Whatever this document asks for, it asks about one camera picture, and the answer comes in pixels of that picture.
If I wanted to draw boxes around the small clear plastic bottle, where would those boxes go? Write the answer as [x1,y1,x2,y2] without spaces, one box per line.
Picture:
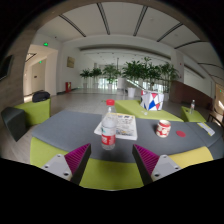
[189,99,196,115]

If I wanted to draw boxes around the long green bench seat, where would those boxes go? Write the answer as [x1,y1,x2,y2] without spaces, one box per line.
[114,99,184,123]

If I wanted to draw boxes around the green ottoman with small bottle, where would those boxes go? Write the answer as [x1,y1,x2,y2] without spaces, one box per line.
[180,105,208,123]

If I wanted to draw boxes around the clear red-capped water bottle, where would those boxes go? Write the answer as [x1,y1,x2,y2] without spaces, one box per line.
[100,99,118,151]

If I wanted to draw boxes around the green ottoman with black bag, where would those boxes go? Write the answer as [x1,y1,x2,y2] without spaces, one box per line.
[13,98,52,127]

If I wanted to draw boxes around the white cube with coloured triangles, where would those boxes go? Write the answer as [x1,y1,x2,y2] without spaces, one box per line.
[139,89,165,112]

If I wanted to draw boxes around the yellow and white leaflet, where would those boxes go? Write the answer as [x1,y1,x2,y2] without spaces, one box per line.
[196,122,216,137]

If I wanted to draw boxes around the red fire extinguisher cabinet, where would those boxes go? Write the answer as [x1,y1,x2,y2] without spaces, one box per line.
[64,81,72,94]

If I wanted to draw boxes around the black bag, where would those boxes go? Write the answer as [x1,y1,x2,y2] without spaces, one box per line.
[31,90,51,103]

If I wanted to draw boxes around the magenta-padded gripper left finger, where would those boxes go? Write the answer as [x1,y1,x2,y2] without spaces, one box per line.
[41,143,92,186]

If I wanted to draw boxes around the printed magazine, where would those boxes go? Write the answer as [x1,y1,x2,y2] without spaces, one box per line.
[93,112,138,141]

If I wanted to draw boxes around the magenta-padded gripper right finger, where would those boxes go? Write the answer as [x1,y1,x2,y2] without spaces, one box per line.
[131,143,183,186]

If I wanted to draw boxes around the black wall screen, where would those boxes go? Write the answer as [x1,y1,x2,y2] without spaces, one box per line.
[0,54,14,82]

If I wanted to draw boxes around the red and white cup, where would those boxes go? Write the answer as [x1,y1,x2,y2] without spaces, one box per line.
[155,119,172,138]

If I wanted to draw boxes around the tan wall plaque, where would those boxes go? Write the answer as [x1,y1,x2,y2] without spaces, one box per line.
[66,56,76,69]

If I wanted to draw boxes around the group of potted plants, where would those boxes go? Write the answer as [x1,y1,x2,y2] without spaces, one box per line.
[79,56,181,99]

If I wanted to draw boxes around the dark wooden chair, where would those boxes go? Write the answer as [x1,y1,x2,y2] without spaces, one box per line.
[208,109,224,128]

